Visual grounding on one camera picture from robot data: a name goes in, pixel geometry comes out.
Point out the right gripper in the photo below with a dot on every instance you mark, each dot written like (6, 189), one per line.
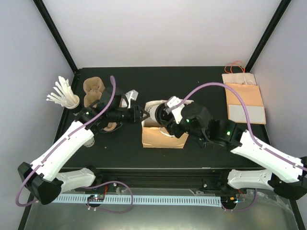
(172, 129)

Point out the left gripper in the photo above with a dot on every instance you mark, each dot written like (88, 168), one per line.
(135, 116)

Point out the brown paper bag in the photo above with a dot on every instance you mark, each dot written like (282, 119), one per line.
(251, 96)
(156, 136)

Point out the small brown cup carrier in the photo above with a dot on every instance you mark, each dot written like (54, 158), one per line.
(110, 127)

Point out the brown cup carrier stack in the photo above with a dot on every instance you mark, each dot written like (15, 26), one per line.
(93, 88)

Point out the stack of paper cups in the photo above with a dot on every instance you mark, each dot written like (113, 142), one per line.
(89, 142)

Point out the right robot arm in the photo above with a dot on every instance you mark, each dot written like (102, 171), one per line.
(281, 173)

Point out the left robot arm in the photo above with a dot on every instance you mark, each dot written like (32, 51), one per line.
(43, 178)

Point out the flat brown paper bag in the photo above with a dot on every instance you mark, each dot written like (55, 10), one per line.
(251, 96)

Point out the cup of white stirrers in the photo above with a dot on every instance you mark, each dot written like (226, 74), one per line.
(63, 94)

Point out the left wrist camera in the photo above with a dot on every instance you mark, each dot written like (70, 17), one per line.
(128, 98)

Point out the orange bag handle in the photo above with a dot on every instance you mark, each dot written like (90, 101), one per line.
(236, 64)

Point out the light blue cable duct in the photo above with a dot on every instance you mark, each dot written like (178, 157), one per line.
(210, 201)

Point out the right black frame post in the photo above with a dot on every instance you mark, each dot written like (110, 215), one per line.
(282, 7)

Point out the black frame post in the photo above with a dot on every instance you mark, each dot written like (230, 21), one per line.
(282, 7)
(55, 33)

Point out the left black frame post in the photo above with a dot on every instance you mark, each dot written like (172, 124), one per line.
(55, 33)

